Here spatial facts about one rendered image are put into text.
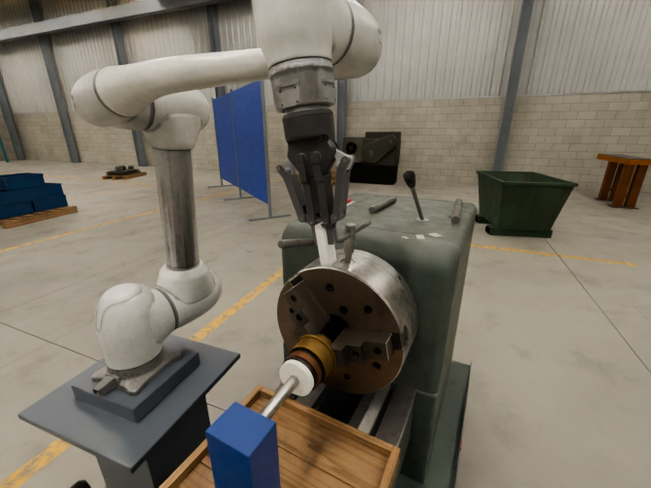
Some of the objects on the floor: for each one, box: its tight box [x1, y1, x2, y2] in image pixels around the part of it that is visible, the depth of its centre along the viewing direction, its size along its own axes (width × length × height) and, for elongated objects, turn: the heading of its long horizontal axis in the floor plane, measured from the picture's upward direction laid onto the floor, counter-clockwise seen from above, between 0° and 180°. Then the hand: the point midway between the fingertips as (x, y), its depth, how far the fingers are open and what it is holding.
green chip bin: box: [475, 170, 578, 238], centre depth 499 cm, size 134×94×85 cm
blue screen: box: [207, 80, 292, 222], centre depth 702 cm, size 412×80×235 cm, turn 29°
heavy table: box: [594, 154, 651, 209], centre depth 702 cm, size 161×44×100 cm, turn 158°
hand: (325, 244), depth 51 cm, fingers closed
